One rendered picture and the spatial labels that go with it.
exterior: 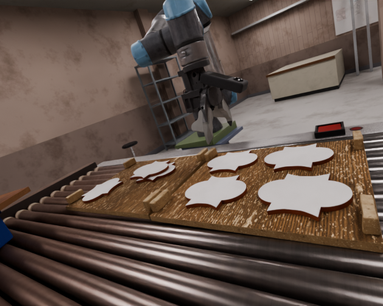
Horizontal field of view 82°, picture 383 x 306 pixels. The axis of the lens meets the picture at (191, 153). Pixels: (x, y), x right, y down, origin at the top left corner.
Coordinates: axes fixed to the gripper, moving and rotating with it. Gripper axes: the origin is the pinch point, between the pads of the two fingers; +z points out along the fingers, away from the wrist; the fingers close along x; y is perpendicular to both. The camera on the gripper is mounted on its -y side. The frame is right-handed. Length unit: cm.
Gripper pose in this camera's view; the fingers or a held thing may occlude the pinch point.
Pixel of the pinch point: (223, 134)
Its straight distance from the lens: 61.9
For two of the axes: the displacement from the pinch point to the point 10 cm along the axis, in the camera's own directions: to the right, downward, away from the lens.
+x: -5.2, 4.1, -7.5
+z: 3.1, 9.1, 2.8
